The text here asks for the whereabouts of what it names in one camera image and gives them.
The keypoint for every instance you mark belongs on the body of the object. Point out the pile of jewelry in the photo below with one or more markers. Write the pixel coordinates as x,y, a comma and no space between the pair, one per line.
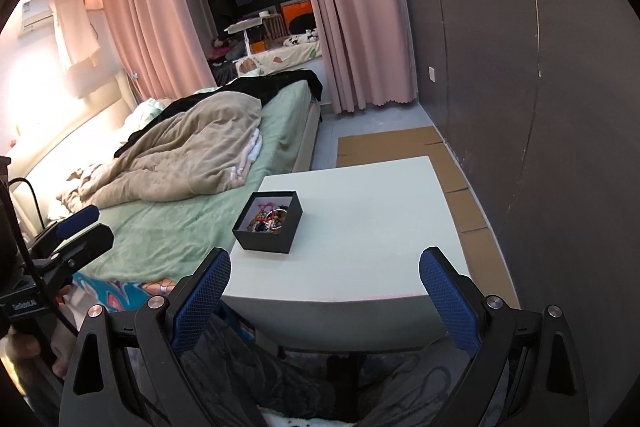
267,218

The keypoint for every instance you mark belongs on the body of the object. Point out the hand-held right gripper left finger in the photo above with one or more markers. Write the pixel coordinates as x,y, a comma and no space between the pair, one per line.
200,302

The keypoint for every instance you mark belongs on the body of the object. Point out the person's left hand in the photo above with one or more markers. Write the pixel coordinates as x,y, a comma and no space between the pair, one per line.
62,347

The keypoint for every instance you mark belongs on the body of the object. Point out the black garment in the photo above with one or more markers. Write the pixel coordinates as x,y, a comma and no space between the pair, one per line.
270,84

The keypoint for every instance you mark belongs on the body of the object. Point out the pink curtain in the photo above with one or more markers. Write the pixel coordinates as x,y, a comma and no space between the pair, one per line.
150,17
350,7

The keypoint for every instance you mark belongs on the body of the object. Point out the bed with green sheet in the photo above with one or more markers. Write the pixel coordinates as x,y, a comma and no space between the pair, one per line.
280,127

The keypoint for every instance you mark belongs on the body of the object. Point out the hanging white cloth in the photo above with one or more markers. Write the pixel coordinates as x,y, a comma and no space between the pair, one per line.
75,32

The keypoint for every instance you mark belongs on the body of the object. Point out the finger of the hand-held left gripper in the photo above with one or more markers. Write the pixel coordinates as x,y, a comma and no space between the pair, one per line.
75,219
90,239

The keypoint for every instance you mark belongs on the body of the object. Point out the white folding table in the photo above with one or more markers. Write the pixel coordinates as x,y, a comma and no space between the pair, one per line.
250,26

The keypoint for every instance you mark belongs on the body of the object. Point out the orange panel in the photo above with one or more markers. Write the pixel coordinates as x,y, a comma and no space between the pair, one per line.
295,12

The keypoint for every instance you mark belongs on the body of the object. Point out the floral quilt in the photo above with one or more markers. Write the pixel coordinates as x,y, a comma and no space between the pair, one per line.
290,54

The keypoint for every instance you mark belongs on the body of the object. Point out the beige blanket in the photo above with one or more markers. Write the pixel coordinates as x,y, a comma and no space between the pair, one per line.
190,152

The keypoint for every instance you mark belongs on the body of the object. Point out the light green pillow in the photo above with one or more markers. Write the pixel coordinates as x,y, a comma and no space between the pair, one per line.
147,112

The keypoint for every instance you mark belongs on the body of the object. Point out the white air conditioner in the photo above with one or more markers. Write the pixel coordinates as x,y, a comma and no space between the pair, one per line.
37,14

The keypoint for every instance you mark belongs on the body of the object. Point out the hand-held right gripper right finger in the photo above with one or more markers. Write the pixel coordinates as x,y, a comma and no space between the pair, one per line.
450,302

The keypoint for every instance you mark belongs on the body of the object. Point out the white wall outlet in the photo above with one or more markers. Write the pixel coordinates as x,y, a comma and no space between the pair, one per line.
432,74

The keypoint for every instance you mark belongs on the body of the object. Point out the flat brown cardboard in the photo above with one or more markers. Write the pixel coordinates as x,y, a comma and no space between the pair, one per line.
465,202

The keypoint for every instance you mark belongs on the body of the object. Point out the black jewelry box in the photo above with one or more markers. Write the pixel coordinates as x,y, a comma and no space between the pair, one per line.
267,242

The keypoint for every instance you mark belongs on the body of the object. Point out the teal patterned cloth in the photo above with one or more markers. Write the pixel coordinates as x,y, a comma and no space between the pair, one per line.
120,292

